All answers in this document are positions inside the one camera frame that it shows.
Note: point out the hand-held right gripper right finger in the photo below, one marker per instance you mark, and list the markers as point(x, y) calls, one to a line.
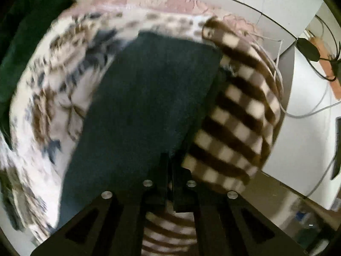
point(178, 181)

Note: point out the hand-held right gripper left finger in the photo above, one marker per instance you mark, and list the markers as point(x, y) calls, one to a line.
point(161, 176)

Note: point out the floral printed bed sheet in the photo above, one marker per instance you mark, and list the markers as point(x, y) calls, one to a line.
point(58, 90)

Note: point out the dark blue pants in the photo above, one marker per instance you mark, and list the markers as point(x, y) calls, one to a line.
point(149, 106)

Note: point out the black power adapter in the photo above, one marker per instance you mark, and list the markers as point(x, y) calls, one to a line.
point(308, 48)

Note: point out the brown white checkered blanket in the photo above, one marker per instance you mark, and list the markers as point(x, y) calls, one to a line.
point(234, 117)

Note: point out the pink patterned mattress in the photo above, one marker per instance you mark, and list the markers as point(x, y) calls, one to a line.
point(186, 5)

